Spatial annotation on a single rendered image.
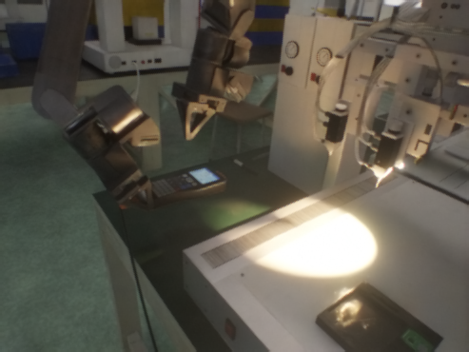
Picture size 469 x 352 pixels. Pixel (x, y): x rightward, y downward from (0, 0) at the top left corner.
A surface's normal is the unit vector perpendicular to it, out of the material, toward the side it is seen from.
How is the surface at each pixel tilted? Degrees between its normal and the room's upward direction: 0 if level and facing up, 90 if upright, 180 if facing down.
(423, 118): 90
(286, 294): 0
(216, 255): 0
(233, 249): 0
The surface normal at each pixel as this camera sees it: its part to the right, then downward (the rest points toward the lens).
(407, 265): 0.06, -0.87
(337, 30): -0.79, 0.25
